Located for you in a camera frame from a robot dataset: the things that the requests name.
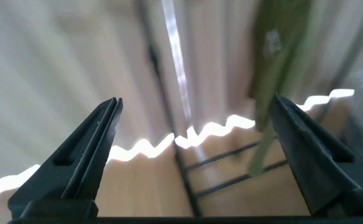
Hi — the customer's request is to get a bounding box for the white laundry basket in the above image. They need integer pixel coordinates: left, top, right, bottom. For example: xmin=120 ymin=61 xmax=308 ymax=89
xmin=338 ymin=67 xmax=363 ymax=170

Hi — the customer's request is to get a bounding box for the beige curtain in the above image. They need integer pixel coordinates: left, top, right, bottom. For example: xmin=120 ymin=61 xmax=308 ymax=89
xmin=0 ymin=0 xmax=363 ymax=190

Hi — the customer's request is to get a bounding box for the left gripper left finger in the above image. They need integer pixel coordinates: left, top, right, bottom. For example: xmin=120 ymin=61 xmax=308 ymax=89
xmin=7 ymin=96 xmax=124 ymax=219

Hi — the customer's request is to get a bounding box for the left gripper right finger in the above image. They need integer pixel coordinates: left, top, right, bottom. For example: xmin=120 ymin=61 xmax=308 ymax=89
xmin=267 ymin=94 xmax=363 ymax=218

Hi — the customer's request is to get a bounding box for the green long-sleeved shirt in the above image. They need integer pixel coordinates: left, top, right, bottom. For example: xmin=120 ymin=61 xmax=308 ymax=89
xmin=247 ymin=0 xmax=313 ymax=179

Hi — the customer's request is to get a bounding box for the black clothes rack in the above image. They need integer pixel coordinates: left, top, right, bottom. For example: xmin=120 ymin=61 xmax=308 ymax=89
xmin=136 ymin=0 xmax=363 ymax=218

